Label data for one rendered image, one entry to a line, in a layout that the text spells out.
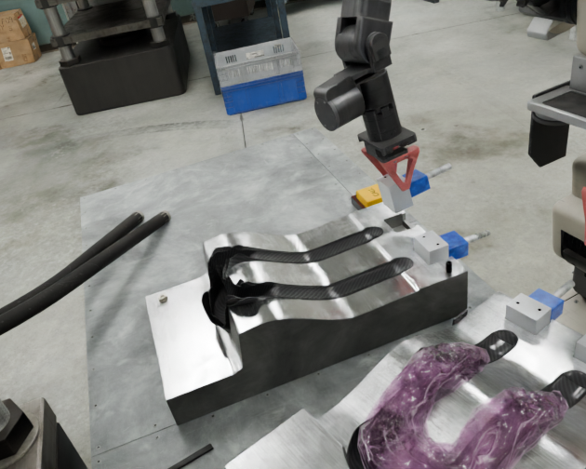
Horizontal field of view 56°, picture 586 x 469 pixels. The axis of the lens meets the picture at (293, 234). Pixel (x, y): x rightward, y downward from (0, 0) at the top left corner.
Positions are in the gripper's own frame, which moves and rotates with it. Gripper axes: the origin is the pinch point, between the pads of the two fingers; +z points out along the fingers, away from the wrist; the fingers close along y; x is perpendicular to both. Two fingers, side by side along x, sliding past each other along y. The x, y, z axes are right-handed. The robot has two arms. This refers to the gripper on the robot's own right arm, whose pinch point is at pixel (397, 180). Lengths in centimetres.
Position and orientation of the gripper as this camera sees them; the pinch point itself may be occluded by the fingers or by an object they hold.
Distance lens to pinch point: 99.8
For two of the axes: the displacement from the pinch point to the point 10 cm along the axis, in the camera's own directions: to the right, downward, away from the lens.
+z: 3.2, 8.2, 4.7
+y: 2.9, 3.9, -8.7
